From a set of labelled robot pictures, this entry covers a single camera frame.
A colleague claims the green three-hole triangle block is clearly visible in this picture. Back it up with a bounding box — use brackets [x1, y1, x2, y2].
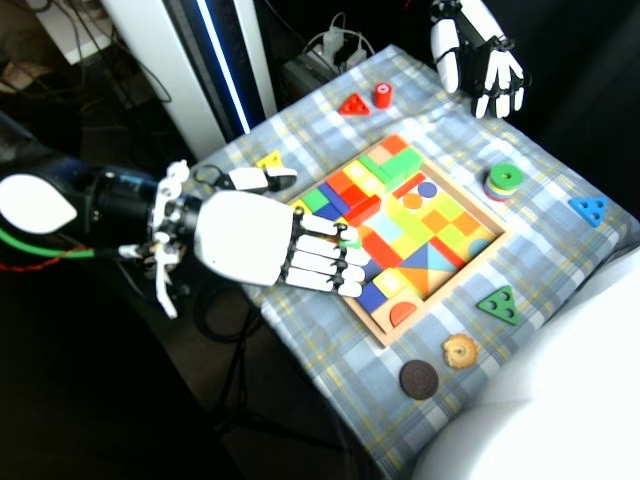
[476, 284, 520, 326]

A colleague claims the blue cube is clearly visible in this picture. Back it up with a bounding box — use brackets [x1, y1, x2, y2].
[357, 283, 389, 315]

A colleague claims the yellow cube with white five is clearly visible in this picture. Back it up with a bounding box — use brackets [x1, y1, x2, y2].
[372, 268, 409, 297]

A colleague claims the tan toy cookie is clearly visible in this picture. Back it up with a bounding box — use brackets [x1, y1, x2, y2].
[441, 333, 480, 371]

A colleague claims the blue plaid table cloth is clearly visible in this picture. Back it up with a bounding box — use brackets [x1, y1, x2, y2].
[192, 44, 631, 480]

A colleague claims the red cylinder with white letter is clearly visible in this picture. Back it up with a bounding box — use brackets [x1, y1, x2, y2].
[372, 82, 394, 110]

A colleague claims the blue three-hole triangle block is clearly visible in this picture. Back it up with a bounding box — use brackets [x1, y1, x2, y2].
[568, 195, 610, 229]

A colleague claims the white power strip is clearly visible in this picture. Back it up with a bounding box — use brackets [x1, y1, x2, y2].
[304, 12, 375, 69]

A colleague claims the wooden block tray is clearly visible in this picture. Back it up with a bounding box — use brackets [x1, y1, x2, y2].
[279, 132, 507, 349]

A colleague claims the white shelf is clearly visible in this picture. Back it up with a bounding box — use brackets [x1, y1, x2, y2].
[32, 0, 114, 66]

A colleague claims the white column with blue light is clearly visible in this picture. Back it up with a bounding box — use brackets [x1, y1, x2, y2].
[99, 0, 279, 161]

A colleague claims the dark brown toy cookie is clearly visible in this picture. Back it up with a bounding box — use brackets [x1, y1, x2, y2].
[398, 359, 440, 401]

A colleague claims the black box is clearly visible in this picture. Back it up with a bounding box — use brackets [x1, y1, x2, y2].
[279, 52, 341, 97]

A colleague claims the yellow three-hole triangle block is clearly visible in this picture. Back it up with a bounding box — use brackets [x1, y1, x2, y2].
[254, 150, 284, 174]

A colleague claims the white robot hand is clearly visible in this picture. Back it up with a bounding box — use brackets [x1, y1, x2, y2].
[192, 167, 372, 297]
[428, 0, 527, 120]

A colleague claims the red three-hole triangle block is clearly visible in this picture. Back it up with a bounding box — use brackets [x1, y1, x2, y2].
[338, 92, 373, 118]

